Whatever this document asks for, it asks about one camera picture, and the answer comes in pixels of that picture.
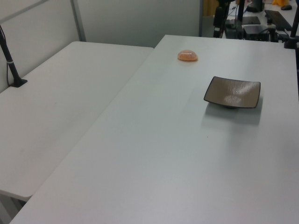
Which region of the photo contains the white side table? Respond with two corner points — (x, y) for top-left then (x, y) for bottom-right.
(0, 41), (155, 224)

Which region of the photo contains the grey partition post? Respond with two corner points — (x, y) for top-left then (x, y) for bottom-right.
(70, 0), (86, 42)

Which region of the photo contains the round orange bread bun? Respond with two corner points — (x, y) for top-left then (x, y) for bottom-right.
(177, 49), (199, 62)

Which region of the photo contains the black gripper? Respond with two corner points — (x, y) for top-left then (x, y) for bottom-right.
(213, 0), (235, 38)

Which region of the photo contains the black vertical pole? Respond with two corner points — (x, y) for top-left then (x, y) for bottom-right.
(235, 0), (245, 39)

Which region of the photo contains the square brown ceramic plate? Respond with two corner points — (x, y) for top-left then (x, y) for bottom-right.
(203, 76), (262, 110)

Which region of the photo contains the black monitor stand base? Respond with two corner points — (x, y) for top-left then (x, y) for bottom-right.
(246, 0), (264, 14)

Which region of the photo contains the black computer keyboard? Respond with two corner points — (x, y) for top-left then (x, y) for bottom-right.
(264, 9), (293, 30)

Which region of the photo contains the black camera stand pole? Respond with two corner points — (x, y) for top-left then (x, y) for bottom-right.
(0, 24), (28, 88)

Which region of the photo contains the black flat electronics box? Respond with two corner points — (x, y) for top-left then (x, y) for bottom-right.
(242, 24), (271, 41)

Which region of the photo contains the black clamp camera stand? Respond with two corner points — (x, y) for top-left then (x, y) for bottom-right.
(283, 18), (299, 49)

